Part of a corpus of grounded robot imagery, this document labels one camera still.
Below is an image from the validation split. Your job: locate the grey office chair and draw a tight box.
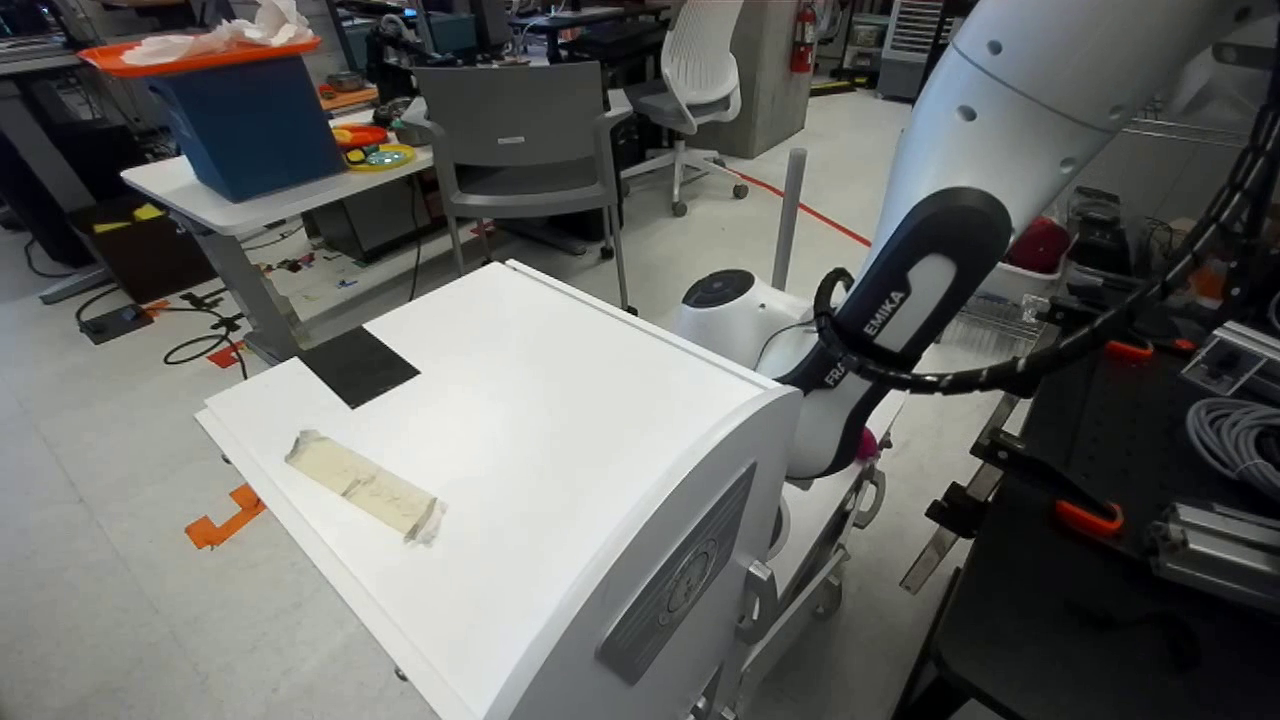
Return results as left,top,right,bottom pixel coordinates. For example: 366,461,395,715
630,0,745,215

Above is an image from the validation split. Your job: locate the black orange clamp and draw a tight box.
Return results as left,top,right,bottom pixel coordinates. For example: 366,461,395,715
924,434,1130,546

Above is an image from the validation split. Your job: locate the white toy kitchen cabinet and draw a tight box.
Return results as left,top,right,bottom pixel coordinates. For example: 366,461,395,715
201,265,796,720

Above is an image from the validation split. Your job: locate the light blue coiled cable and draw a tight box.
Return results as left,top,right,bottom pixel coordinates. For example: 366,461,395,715
1185,393,1280,503

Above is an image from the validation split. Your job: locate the blue storage bin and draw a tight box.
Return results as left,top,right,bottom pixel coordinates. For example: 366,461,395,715
80,41,346,199

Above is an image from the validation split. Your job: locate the white side table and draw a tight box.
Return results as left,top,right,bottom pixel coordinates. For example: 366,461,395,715
120,149,433,363

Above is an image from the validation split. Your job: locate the grey plastic chair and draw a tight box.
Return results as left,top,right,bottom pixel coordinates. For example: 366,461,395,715
415,62,631,308

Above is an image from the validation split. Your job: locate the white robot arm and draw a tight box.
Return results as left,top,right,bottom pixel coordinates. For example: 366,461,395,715
670,0,1276,482

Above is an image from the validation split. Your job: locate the grey vertical pole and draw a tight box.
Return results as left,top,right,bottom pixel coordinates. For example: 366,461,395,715
772,149,810,291

